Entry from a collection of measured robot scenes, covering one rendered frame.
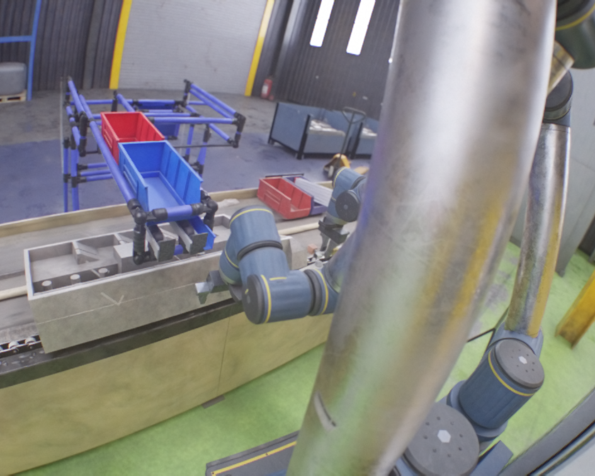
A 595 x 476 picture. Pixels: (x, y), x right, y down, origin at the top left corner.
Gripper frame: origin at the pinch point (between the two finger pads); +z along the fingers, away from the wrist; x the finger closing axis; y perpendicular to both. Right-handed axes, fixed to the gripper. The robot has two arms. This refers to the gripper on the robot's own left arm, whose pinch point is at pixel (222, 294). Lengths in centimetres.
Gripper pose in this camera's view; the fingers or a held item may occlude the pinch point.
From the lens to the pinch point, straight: 107.8
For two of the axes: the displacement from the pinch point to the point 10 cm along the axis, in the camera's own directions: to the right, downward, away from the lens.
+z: -4.0, 5.5, 7.4
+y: -3.7, -8.3, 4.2
